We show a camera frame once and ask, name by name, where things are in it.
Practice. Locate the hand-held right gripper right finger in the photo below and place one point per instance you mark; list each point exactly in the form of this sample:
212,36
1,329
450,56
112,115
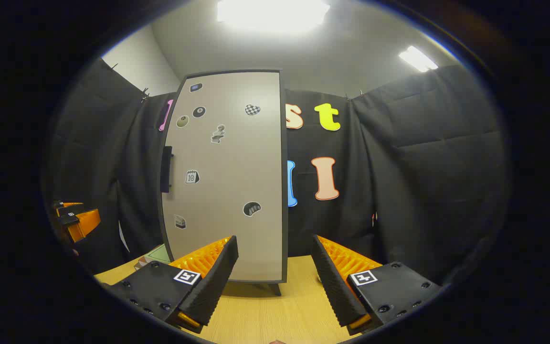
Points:
334,286

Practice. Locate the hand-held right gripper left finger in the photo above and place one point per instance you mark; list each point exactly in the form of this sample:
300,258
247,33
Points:
217,282

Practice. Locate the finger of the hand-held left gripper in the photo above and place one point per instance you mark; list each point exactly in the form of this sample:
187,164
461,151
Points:
84,225
70,209

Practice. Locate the light grey cabinet door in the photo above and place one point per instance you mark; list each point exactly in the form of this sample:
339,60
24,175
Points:
232,167

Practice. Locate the green book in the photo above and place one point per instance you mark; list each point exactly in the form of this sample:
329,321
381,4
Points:
158,254

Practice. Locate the brown book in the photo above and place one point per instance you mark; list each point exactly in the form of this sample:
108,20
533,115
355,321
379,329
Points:
141,264

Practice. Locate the black backdrop cloth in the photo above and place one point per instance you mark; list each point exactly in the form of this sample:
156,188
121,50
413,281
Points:
423,167

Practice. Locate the small ceiling light panel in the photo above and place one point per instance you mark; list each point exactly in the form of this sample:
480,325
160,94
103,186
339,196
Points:
418,59

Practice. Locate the large ceiling light panel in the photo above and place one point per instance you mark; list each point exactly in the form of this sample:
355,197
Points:
272,14

